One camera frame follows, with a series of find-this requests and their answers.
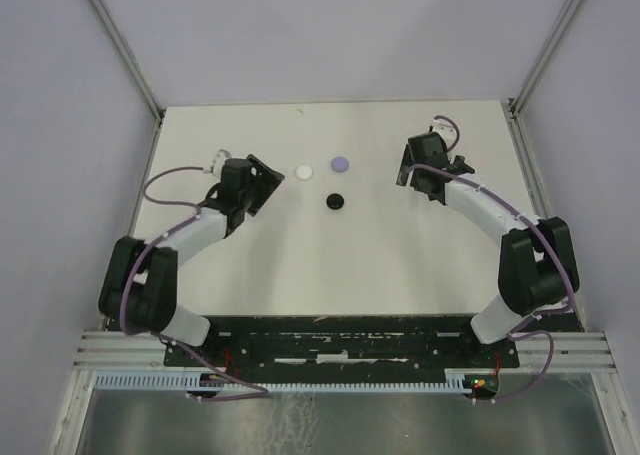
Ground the white earbud charging case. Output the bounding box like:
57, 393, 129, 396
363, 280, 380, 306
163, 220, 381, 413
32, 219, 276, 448
295, 165, 314, 181

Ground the black earbud charging case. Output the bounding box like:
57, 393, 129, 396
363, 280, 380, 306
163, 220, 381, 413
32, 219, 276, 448
325, 193, 345, 211

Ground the purple earbud charging case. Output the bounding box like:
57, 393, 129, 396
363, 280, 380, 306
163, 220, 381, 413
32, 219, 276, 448
330, 156, 350, 173

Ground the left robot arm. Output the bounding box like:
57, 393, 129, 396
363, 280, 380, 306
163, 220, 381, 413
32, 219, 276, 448
98, 155, 285, 365

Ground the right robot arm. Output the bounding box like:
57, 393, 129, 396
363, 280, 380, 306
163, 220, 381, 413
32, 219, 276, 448
396, 131, 580, 366

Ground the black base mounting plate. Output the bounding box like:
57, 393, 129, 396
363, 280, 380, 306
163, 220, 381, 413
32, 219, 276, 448
195, 329, 520, 377

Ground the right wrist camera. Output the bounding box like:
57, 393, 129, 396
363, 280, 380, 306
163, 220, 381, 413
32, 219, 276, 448
429, 119, 460, 152

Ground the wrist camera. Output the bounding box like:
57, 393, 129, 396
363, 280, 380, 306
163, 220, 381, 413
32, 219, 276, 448
201, 149, 245, 179
429, 119, 460, 152

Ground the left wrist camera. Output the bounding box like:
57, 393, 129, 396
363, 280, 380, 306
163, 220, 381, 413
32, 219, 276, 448
201, 149, 245, 179

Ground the aluminium frame rail front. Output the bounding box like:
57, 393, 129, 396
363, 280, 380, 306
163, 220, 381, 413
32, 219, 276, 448
72, 332, 617, 374

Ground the white slotted cable duct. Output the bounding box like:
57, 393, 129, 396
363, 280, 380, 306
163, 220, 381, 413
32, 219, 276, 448
93, 370, 476, 391

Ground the left aluminium frame post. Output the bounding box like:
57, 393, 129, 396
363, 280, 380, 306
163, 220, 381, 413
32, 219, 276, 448
86, 0, 164, 120

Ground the aluminium frame post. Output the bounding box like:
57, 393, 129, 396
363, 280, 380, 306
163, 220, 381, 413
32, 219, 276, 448
86, 0, 164, 120
509, 0, 588, 119

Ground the right aluminium frame post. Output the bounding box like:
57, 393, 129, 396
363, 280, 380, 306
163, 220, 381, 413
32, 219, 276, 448
509, 0, 588, 119

